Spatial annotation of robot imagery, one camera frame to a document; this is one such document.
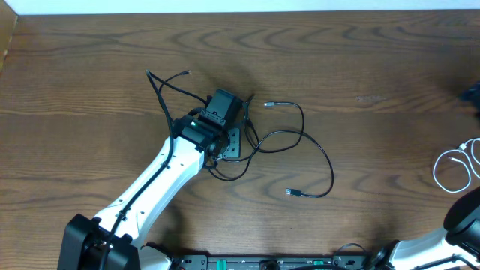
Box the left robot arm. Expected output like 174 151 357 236
58 89 244 269

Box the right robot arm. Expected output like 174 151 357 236
365 188 479 270

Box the white usb cable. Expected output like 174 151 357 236
432 137 480 194

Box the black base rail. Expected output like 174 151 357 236
169 243 371 270

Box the thin black cable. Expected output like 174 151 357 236
157 69 305 182

